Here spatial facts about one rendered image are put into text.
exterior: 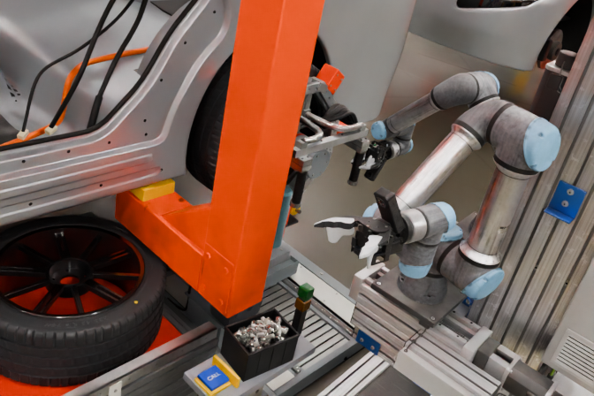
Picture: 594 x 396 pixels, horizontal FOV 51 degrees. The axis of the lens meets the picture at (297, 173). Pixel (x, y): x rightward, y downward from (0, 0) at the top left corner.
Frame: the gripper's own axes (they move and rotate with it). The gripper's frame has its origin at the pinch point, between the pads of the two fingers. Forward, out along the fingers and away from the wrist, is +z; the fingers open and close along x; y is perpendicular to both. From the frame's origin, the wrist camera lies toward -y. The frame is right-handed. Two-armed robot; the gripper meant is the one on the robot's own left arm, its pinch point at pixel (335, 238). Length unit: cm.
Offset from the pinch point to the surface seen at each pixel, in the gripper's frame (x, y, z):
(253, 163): 53, 6, -14
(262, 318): 51, 60, -21
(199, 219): 78, 35, -11
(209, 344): 71, 82, -14
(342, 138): 82, 15, -73
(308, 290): 47, 52, -36
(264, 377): 40, 74, -16
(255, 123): 53, -6, -13
